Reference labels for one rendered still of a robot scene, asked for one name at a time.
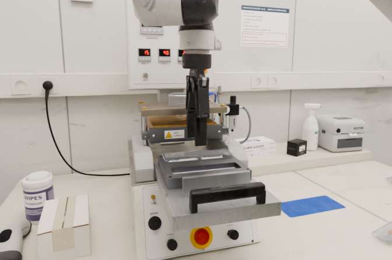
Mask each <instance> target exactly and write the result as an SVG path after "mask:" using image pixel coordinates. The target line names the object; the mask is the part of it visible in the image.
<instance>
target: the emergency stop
mask: <svg viewBox="0 0 392 260"><path fill-rule="evenodd" d="M194 239H195V241H196V243H197V244H199V245H205V244H206V243H207V242H208V241H209V233H208V231H207V230H205V229H198V230H197V231H196V232H195V235H194Z"/></svg>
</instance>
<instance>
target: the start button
mask: <svg viewBox="0 0 392 260"><path fill-rule="evenodd" d="M149 225H150V227H151V228H152V229H158V228H159V226H160V220H159V219H158V218H157V217H154V218H152V219H151V220H150V222H149Z"/></svg>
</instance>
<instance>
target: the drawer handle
mask: <svg viewBox="0 0 392 260"><path fill-rule="evenodd" d="M251 197H256V200H257V201H258V202H259V203H260V204H263V203H265V200H266V190H265V184H263V183H262V182H251V183H245V184H236V185H226V186H220V187H210V188H200V189H192V190H191V191H190V196H189V209H190V211H191V213H197V212H198V204H203V203H211V202H220V201H229V200H234V199H243V198H251Z"/></svg>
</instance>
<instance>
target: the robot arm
mask: <svg viewBox="0 0 392 260"><path fill-rule="evenodd" d="M369 1H370V2H371V3H372V4H374V6H375V7H376V8H377V9H378V10H379V11H381V13H382V14H383V15H385V17H386V18H388V20H389V21H391V22H392V0H369ZM218 2H219V0H132V5H133V9H134V13H135V17H136V18H137V19H138V20H139V21H140V22H141V23H142V24H143V25H144V26H180V27H179V32H180V50H184V53H185V54H182V67H183V68H184V69H190V73H189V75H186V77H185V78H186V98H185V109H186V110H187V137H188V138H195V146H206V145H207V118H210V114H209V78H206V77H205V71H204V69H210V68H211V66H212V54H209V51H220V50H221V49H222V43H221V42H220V41H219V40H218V39H217V37H216V36H215V31H214V27H213V23H212V21H213V20H214V19H215V18H216V17H218V16H219V15H218Z"/></svg>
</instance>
